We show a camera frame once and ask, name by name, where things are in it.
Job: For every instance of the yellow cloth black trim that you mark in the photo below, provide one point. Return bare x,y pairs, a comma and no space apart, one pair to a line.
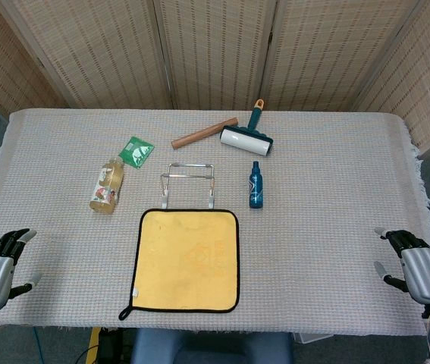
188,261

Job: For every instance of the yellow juice bottle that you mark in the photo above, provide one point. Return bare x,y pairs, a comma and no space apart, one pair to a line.
106,189

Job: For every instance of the yellow strip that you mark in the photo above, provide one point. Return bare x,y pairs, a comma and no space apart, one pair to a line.
93,343

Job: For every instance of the green sachet packet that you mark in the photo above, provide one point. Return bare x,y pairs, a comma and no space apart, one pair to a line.
137,151

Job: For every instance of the blue spray bottle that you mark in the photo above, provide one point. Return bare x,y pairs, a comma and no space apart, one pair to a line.
256,189

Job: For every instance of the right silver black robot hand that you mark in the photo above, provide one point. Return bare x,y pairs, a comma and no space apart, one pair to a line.
425,273

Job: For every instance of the wooden rolling pin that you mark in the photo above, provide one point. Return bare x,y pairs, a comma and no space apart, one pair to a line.
203,133

